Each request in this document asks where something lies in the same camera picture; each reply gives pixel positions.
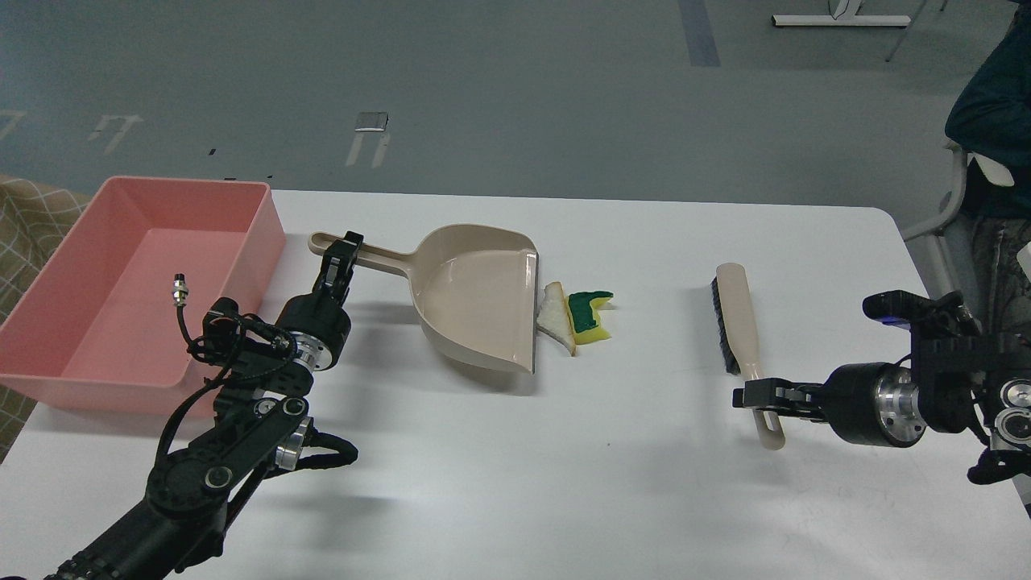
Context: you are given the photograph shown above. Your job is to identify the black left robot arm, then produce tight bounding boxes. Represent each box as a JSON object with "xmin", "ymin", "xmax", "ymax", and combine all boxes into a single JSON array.
[{"xmin": 54, "ymin": 232, "xmax": 364, "ymax": 579}]

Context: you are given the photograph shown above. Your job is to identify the toy bread slice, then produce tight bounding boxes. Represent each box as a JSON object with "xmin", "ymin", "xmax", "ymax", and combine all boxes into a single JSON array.
[{"xmin": 536, "ymin": 280, "xmax": 577, "ymax": 357}]

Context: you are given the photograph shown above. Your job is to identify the pink plastic bin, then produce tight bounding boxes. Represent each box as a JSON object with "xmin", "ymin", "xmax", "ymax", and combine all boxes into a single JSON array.
[{"xmin": 1, "ymin": 176, "xmax": 286, "ymax": 416}]

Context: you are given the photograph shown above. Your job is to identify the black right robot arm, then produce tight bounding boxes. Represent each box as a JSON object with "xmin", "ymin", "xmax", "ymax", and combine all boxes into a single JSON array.
[{"xmin": 732, "ymin": 289, "xmax": 1029, "ymax": 485}]

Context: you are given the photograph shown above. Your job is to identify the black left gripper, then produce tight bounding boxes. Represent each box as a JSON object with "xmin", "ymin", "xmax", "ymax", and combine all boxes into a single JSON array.
[{"xmin": 276, "ymin": 231, "xmax": 364, "ymax": 372}]

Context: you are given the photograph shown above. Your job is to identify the beige checkered cloth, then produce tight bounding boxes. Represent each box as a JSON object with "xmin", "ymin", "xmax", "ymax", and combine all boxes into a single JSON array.
[{"xmin": 0, "ymin": 176, "xmax": 92, "ymax": 456}]

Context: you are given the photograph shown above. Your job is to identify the beige hand brush black bristles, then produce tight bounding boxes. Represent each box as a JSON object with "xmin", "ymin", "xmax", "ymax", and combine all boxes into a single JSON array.
[{"xmin": 710, "ymin": 263, "xmax": 786, "ymax": 450}]

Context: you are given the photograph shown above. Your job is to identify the person in teal sweater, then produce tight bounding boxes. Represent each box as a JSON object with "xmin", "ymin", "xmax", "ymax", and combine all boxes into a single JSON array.
[{"xmin": 944, "ymin": 1, "xmax": 1030, "ymax": 333}]

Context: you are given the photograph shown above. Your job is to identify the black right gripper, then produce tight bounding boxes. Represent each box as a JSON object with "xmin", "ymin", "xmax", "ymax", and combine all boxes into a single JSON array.
[{"xmin": 732, "ymin": 362, "xmax": 923, "ymax": 448}]

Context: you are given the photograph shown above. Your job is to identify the white table base on floor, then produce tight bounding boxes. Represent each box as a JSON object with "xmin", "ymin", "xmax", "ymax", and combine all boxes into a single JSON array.
[{"xmin": 770, "ymin": 1, "xmax": 913, "ymax": 29}]

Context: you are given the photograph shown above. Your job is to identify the beige plastic dustpan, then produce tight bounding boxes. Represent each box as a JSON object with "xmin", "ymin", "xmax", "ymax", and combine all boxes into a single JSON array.
[{"xmin": 356, "ymin": 224, "xmax": 539, "ymax": 374}]

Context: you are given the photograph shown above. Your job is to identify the grey chair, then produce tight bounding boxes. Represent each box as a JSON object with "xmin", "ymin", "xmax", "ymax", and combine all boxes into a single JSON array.
[{"xmin": 900, "ymin": 140, "xmax": 984, "ymax": 318}]

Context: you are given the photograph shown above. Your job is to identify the yellow green sponge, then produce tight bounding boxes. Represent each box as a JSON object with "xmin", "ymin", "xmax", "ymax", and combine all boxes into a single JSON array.
[{"xmin": 566, "ymin": 291, "xmax": 614, "ymax": 346}]

